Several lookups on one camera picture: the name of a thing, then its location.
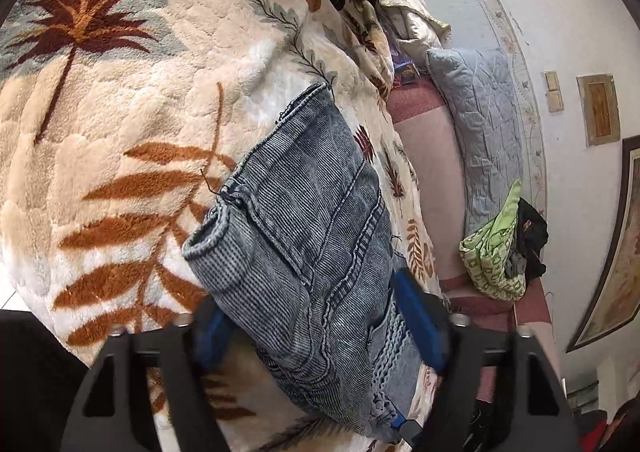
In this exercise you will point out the grey cloth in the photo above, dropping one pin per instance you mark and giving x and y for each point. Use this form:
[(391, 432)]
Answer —
[(515, 266)]

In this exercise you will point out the blue denim pants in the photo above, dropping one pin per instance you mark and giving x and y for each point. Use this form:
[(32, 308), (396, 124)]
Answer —
[(310, 252)]

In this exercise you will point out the large framed picture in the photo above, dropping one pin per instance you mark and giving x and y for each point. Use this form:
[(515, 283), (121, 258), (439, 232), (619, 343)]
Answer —
[(620, 262)]

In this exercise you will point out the black object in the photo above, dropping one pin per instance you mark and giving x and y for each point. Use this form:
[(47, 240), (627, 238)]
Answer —
[(35, 382)]

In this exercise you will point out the pink sofa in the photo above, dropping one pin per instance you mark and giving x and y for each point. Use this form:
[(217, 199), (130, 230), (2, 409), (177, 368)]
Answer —
[(430, 151)]

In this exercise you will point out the grey quilted pillow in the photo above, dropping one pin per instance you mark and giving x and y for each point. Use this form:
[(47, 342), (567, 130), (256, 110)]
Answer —
[(485, 131)]

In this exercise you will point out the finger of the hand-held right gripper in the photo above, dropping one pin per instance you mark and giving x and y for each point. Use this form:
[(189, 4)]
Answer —
[(411, 432)]

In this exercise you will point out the cream white cloth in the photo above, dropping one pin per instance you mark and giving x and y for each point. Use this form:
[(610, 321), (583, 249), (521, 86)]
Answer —
[(412, 21)]

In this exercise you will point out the green patterned cloth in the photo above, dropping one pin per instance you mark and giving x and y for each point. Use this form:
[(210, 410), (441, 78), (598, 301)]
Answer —
[(492, 257)]

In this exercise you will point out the beige wall switch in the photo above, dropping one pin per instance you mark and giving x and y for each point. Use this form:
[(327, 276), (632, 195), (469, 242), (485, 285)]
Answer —
[(553, 91)]

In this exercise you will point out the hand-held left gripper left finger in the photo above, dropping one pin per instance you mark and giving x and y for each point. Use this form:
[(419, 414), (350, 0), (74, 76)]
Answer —
[(212, 337)]

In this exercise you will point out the red and black cloth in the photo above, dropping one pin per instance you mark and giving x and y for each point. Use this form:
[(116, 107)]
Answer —
[(605, 432)]

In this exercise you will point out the small black cloth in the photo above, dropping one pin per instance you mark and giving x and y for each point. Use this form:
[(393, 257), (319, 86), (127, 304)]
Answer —
[(532, 232)]

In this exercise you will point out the small framed picture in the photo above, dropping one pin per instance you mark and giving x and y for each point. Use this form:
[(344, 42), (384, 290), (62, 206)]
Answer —
[(598, 109)]

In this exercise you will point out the purple packet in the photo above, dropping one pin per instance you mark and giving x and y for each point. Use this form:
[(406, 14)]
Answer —
[(405, 67)]

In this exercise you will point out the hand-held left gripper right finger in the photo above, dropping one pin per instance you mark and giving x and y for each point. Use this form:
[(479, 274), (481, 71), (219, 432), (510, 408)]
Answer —
[(420, 317)]

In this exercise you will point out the leaf print fleece blanket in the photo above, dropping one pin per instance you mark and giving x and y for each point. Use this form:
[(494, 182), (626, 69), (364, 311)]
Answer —
[(125, 131)]

